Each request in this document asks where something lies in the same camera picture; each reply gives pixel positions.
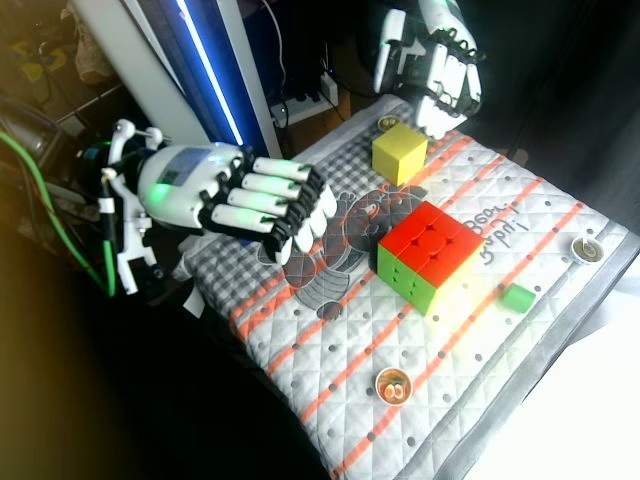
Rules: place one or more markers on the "white column with blue light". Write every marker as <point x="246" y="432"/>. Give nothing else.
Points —
<point x="150" y="75"/>

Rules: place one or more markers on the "Rubik's cube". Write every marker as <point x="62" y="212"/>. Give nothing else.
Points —
<point x="430" y="240"/>

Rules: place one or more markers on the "grey quilt with printed bear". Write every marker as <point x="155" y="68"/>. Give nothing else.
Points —
<point x="400" y="350"/>

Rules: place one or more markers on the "white plug adapter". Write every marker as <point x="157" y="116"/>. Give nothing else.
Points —
<point x="329" y="87"/>

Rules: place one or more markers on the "green cylinder block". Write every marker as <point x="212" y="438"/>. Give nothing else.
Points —
<point x="517" y="298"/>

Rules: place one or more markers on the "yellow cube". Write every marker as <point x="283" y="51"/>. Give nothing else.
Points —
<point x="400" y="150"/>

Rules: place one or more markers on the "white power strip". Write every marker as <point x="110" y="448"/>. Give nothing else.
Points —
<point x="305" y="107"/>

